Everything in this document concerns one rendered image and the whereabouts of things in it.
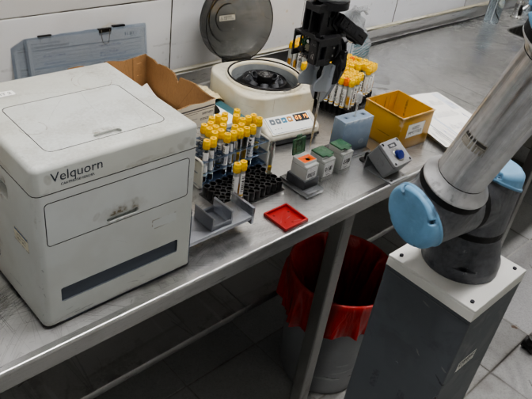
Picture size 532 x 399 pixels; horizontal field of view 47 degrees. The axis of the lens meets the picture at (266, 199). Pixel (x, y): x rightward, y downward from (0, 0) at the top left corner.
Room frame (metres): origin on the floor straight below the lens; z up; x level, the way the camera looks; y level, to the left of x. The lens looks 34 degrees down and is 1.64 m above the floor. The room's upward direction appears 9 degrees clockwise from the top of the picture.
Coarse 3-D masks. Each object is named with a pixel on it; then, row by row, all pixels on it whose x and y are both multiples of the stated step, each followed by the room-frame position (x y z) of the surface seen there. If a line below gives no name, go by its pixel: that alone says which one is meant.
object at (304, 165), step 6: (294, 156) 1.19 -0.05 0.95; (300, 156) 1.20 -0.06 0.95; (306, 156) 1.20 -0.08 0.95; (312, 156) 1.21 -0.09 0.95; (294, 162) 1.19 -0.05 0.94; (300, 162) 1.18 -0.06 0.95; (306, 162) 1.17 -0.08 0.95; (312, 162) 1.19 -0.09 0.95; (294, 168) 1.19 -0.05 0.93; (300, 168) 1.18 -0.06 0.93; (306, 168) 1.16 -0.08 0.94; (312, 168) 1.18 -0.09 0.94; (294, 174) 1.18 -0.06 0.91; (300, 174) 1.17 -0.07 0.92; (306, 174) 1.17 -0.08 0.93; (312, 174) 1.18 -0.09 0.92
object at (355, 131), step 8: (352, 112) 1.42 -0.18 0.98; (360, 112) 1.42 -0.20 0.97; (368, 112) 1.43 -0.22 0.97; (336, 120) 1.37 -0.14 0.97; (344, 120) 1.36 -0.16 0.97; (352, 120) 1.37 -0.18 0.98; (360, 120) 1.39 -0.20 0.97; (368, 120) 1.41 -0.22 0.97; (336, 128) 1.37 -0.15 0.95; (344, 128) 1.35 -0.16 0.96; (352, 128) 1.37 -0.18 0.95; (360, 128) 1.39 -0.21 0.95; (368, 128) 1.41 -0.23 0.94; (336, 136) 1.37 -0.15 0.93; (344, 136) 1.36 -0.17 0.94; (352, 136) 1.38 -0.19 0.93; (360, 136) 1.40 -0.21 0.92; (368, 136) 1.42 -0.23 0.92; (328, 144) 1.40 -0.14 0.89; (352, 144) 1.38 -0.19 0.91; (360, 144) 1.40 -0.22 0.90; (360, 152) 1.38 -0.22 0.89
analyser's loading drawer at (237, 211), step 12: (216, 204) 0.99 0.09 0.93; (228, 204) 1.02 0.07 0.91; (240, 204) 1.02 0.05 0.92; (192, 216) 0.96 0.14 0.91; (204, 216) 0.94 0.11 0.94; (216, 216) 0.98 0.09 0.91; (228, 216) 0.96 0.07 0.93; (240, 216) 0.99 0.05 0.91; (252, 216) 0.99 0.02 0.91; (192, 228) 0.93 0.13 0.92; (204, 228) 0.93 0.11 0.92; (216, 228) 0.93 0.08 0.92; (228, 228) 0.95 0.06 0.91; (192, 240) 0.89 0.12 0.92; (204, 240) 0.91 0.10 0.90
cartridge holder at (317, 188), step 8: (280, 176) 1.20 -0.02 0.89; (288, 176) 1.19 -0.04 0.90; (296, 176) 1.18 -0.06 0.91; (288, 184) 1.18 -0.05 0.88; (296, 184) 1.17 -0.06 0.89; (304, 184) 1.16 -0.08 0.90; (312, 184) 1.18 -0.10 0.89; (304, 192) 1.15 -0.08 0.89; (312, 192) 1.16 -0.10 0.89; (320, 192) 1.18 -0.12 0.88
